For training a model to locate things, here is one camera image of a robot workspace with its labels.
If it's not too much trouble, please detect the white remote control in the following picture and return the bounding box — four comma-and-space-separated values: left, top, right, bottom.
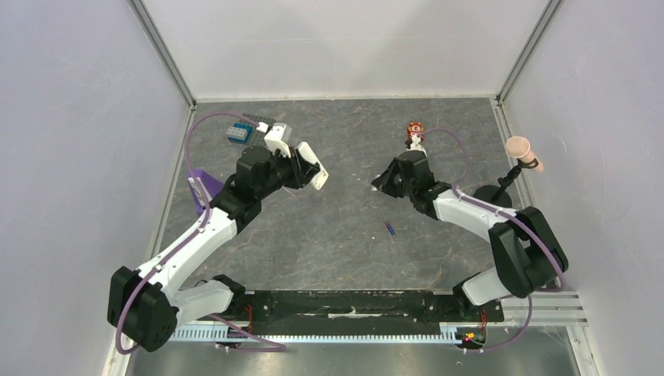
296, 142, 330, 190

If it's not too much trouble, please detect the blue lego brick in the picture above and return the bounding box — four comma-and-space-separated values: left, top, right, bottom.
226, 123, 254, 144

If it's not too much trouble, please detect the red toy block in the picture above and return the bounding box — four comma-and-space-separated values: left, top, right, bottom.
406, 122, 424, 142

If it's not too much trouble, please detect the purple stand with white device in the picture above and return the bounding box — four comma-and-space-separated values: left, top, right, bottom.
187, 168, 224, 216

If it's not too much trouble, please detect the grey lego baseplate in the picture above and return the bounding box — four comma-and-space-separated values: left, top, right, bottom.
233, 114, 276, 146

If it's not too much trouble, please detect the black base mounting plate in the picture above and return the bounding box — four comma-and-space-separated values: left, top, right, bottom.
219, 289, 504, 336

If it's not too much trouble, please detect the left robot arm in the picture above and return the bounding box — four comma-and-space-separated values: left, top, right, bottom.
107, 142, 329, 352

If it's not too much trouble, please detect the blue purple battery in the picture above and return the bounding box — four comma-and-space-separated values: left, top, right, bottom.
384, 222, 395, 236

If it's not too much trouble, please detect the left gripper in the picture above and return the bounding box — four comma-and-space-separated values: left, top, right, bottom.
255, 145, 320, 200

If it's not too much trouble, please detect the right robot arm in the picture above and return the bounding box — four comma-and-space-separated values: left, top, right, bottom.
371, 150, 568, 320

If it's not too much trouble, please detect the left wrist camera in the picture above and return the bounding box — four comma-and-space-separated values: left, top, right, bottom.
257, 122, 292, 158

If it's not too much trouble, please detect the pink microphone on black stand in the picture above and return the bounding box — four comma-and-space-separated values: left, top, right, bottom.
472, 136, 544, 208

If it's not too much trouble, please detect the white slotted cable duct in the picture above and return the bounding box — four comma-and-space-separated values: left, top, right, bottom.
170, 324, 462, 345

